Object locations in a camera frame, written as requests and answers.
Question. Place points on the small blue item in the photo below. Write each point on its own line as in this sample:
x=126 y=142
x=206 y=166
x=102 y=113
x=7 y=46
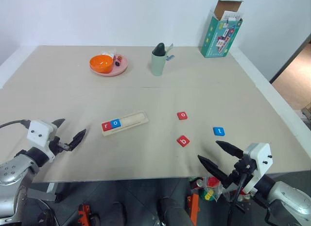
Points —
x=170 y=57

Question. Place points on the grey table bracket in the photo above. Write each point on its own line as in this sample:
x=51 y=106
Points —
x=42 y=193

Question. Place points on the orange plastic bowl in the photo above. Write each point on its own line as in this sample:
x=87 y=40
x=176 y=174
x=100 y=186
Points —
x=100 y=64

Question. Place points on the red letter tile o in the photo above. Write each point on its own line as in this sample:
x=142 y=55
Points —
x=182 y=115

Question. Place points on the clear bag of toys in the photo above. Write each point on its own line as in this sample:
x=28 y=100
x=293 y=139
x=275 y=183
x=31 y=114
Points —
x=211 y=190

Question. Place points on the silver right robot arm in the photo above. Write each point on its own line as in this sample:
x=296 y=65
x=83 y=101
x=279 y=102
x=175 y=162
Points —
x=289 y=194

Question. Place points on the pink plate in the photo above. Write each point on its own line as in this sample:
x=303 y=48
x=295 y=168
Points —
x=121 y=66

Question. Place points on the light green utensil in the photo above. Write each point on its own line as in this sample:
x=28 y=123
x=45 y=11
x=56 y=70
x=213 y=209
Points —
x=169 y=47

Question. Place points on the red letter tile r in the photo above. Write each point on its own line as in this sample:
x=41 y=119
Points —
x=106 y=126

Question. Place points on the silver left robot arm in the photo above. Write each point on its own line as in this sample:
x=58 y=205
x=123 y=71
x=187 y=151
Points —
x=14 y=170

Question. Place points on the blue letter tile t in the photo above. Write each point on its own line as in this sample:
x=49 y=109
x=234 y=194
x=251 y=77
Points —
x=219 y=131

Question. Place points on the dark green toy vegetable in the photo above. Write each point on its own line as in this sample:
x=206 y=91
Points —
x=159 y=49

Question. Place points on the tall orange black tool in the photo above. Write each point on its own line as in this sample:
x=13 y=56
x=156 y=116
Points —
x=194 y=209

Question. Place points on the pale green cup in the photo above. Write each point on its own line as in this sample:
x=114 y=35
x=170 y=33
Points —
x=158 y=65

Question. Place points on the blue letter tile o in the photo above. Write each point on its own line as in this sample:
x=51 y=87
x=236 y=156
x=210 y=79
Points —
x=116 y=124

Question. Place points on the dark door frame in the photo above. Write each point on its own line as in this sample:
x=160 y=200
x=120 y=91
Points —
x=289 y=58

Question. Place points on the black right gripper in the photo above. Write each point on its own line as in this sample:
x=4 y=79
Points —
x=240 y=168

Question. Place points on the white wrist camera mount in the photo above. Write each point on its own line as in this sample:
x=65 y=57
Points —
x=39 y=133
x=261 y=155

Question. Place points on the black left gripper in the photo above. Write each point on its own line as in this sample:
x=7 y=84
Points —
x=58 y=145

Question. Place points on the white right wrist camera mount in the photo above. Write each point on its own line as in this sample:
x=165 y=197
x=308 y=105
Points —
x=261 y=155

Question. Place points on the large dark rounded shape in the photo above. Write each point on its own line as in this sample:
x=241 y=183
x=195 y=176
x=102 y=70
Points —
x=172 y=211

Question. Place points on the red letter tile b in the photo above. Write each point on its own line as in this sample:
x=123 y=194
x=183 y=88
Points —
x=183 y=141

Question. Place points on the wooden letter tray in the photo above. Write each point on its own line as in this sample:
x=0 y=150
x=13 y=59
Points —
x=132 y=120

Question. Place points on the dark round robot base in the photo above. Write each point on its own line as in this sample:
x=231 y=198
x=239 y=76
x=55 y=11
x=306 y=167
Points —
x=48 y=215

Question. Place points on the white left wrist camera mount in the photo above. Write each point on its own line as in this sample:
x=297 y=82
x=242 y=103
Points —
x=39 y=133

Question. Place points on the small orange black tool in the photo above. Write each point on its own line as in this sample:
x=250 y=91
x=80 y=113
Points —
x=83 y=215

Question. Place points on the green cardboard toy box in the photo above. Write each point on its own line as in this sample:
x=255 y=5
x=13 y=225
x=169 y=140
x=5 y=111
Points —
x=213 y=41

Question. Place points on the white crumpled item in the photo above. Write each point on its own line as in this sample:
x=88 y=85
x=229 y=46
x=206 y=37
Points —
x=108 y=53

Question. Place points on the white paper sheets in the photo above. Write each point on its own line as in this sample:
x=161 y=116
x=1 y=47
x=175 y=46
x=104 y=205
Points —
x=230 y=15

